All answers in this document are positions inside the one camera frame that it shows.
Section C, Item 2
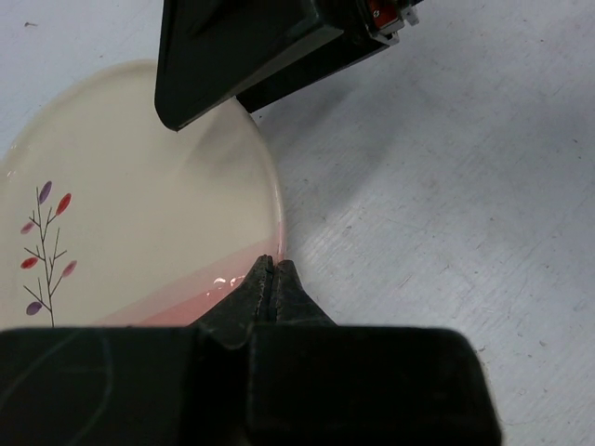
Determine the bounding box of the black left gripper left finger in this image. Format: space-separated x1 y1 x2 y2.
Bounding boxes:
1 256 272 445

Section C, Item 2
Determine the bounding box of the cream and pink round plate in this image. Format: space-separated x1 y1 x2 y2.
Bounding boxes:
1 60 285 329

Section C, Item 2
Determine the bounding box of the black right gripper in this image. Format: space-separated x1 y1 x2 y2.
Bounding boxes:
154 1 389 131

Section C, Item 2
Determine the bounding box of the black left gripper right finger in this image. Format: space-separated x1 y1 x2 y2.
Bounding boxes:
250 261 503 445

